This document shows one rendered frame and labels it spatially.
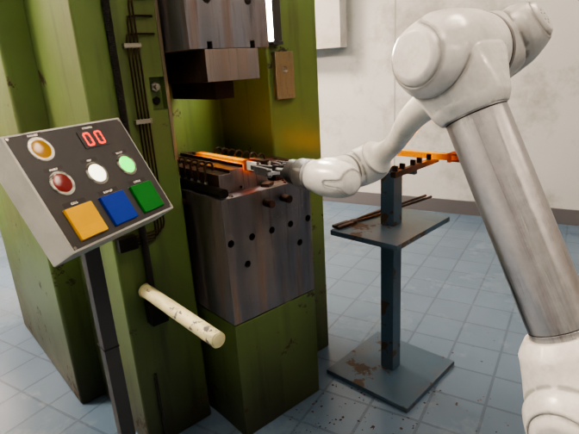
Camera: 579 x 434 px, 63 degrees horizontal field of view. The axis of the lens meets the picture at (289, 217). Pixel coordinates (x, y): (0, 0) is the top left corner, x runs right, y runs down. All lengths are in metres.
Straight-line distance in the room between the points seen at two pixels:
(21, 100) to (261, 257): 0.98
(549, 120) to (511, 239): 3.34
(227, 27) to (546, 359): 1.22
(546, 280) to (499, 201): 0.14
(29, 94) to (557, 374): 1.73
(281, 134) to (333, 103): 2.71
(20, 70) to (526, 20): 1.55
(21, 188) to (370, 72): 3.62
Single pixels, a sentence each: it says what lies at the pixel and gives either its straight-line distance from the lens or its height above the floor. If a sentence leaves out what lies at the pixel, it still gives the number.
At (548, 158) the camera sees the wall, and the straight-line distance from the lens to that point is 4.17.
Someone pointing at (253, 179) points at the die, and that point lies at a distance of 1.63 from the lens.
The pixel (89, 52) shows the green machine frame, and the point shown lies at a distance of 1.52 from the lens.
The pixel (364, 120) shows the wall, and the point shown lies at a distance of 4.45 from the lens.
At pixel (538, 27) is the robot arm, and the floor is 1.34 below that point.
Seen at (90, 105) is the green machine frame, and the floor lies 1.23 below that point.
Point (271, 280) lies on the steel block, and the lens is 1.70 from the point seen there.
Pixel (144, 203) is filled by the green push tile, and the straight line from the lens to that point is 1.24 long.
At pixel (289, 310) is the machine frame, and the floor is 0.43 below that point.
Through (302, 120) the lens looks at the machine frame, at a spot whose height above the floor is 1.09.
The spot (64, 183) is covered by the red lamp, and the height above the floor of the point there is 1.09.
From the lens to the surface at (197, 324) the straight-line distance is 1.36.
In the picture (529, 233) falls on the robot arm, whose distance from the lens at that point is 0.81.
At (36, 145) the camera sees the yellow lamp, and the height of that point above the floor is 1.17.
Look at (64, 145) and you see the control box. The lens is 1.20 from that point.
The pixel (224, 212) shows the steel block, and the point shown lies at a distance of 1.51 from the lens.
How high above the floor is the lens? 1.30
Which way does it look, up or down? 18 degrees down
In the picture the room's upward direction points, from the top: 4 degrees counter-clockwise
